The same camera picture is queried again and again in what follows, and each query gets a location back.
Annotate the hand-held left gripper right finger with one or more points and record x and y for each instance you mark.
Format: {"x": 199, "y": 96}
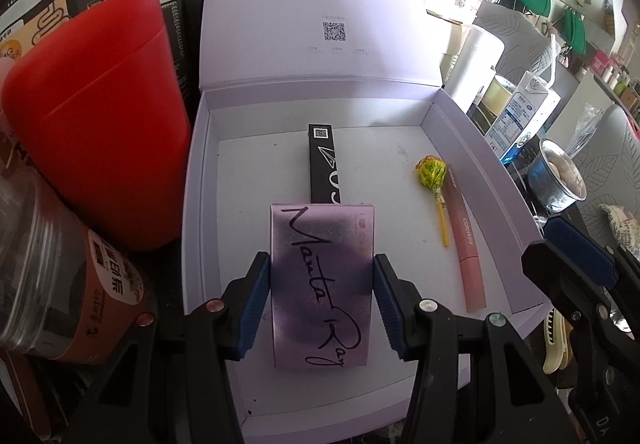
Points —
{"x": 392, "y": 309}

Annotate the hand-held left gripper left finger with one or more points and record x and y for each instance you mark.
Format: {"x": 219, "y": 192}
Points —
{"x": 252, "y": 309}

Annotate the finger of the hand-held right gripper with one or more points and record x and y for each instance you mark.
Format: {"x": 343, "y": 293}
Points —
{"x": 560, "y": 279}
{"x": 582, "y": 249}

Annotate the cream hair claw clip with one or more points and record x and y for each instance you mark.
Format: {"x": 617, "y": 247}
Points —
{"x": 555, "y": 349}

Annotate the purple palette box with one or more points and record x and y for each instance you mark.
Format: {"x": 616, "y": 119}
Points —
{"x": 320, "y": 249}

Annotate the pink lipstick tube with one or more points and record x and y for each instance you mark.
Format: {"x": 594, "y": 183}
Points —
{"x": 465, "y": 244}

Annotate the yellow lollipop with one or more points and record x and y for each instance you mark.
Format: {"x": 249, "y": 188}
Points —
{"x": 431, "y": 173}

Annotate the black slim box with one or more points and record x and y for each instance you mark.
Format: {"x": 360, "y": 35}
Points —
{"x": 325, "y": 164}

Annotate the lavender gift box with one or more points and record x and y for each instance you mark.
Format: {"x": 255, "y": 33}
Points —
{"x": 280, "y": 74}

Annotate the floral pillow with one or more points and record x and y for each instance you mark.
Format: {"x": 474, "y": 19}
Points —
{"x": 622, "y": 224}

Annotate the metal bowl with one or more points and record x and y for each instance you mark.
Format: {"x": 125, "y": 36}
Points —
{"x": 555, "y": 179}

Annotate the grey leaf pattern chair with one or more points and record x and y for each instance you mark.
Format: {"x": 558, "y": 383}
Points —
{"x": 615, "y": 149}
{"x": 510, "y": 24}

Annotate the blue white milk carton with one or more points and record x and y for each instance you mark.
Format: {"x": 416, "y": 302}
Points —
{"x": 520, "y": 119}

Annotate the beige tape roll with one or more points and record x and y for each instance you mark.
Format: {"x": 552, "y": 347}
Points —
{"x": 497, "y": 94}

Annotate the clear jar with rust label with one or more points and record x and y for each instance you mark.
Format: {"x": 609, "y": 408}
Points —
{"x": 75, "y": 284}

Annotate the small green tote bag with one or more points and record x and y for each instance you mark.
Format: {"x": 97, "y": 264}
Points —
{"x": 575, "y": 31}

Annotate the red container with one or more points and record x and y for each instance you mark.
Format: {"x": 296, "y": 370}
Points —
{"x": 100, "y": 124}

